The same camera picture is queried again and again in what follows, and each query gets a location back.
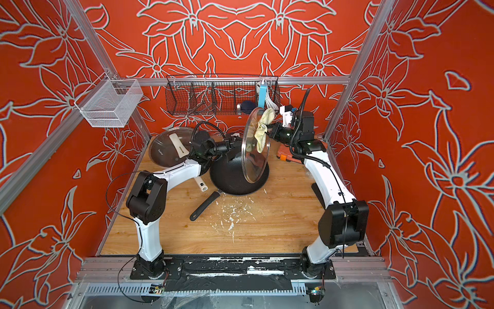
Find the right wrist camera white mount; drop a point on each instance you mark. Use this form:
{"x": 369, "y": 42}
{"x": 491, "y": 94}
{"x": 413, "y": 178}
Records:
{"x": 287, "y": 113}

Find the black wire basket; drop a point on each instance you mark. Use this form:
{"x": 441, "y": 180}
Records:
{"x": 217, "y": 95}

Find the clear plastic bin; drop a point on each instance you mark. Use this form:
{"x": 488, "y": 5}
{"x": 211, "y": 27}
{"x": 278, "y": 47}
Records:
{"x": 110, "y": 104}

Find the dark blue round object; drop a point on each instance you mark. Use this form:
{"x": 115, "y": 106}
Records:
{"x": 246, "y": 107}

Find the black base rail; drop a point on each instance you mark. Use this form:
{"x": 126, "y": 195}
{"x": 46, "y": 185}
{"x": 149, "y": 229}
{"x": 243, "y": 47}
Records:
{"x": 237, "y": 274}

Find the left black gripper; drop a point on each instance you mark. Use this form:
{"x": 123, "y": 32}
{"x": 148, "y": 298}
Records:
{"x": 231, "y": 147}

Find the pan with white handle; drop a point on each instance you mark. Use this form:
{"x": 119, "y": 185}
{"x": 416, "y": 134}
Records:
{"x": 200, "y": 184}

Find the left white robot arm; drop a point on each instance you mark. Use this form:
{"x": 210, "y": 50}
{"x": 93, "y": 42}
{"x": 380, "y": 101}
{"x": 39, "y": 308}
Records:
{"x": 146, "y": 204}

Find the orange tool case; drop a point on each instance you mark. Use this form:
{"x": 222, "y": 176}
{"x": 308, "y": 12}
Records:
{"x": 284, "y": 154}

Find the glass lid white handle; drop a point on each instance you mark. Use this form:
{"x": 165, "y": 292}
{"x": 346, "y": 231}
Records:
{"x": 171, "y": 147}

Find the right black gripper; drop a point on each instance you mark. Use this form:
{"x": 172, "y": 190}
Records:
{"x": 278, "y": 129}

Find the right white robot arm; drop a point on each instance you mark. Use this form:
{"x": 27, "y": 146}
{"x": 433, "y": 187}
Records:
{"x": 344, "y": 220}

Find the light blue bottle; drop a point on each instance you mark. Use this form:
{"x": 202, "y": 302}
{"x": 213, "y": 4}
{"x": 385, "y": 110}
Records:
{"x": 262, "y": 92}

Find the glass pot lid black knob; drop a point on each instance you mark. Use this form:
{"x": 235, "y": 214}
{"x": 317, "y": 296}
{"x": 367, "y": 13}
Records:
{"x": 253, "y": 163}

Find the yellow cleaning cloth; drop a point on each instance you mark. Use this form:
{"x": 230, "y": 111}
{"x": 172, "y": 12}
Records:
{"x": 262, "y": 127}

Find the black frying pan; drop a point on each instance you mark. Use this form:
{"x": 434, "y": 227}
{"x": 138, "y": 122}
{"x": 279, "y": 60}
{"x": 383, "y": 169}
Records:
{"x": 228, "y": 177}

